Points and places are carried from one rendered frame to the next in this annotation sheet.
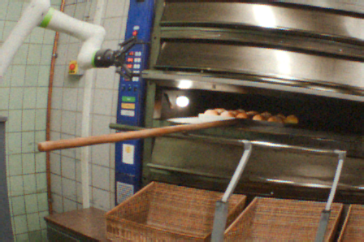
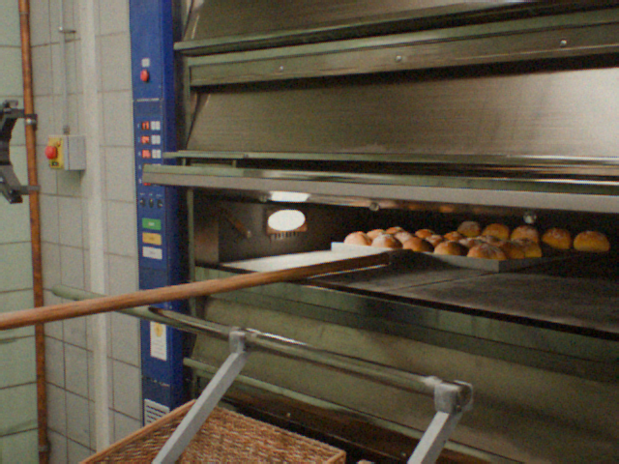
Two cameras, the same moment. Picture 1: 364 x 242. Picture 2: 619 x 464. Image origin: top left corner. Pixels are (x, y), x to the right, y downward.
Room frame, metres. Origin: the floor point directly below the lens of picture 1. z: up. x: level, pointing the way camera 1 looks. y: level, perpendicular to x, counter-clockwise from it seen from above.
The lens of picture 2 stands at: (0.51, -0.99, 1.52)
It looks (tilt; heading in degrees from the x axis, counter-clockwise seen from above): 6 degrees down; 21
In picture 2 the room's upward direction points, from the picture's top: 1 degrees counter-clockwise
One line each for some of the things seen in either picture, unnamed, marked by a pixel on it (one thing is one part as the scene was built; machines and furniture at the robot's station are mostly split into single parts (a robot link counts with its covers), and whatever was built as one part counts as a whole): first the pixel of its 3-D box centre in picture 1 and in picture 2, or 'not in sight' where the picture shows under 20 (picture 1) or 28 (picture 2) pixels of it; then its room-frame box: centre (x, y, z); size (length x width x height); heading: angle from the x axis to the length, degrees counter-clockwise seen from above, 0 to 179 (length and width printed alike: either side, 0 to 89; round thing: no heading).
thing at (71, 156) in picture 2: (76, 66); (66, 152); (2.94, 0.70, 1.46); 0.10 x 0.07 x 0.10; 61
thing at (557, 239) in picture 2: not in sight; (558, 237); (3.29, -0.67, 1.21); 0.10 x 0.07 x 0.06; 66
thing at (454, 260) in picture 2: (250, 118); (452, 248); (3.07, -0.42, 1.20); 0.55 x 0.36 x 0.03; 65
